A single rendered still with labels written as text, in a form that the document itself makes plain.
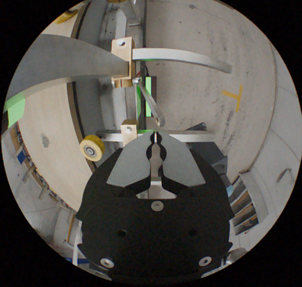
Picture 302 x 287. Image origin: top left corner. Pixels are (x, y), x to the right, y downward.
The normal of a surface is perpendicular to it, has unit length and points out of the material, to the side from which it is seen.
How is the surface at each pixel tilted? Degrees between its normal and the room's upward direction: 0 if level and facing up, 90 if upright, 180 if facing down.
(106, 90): 0
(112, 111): 0
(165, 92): 0
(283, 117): 90
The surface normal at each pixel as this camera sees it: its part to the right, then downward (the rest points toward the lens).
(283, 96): -1.00, -0.06
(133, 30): -0.02, 0.49
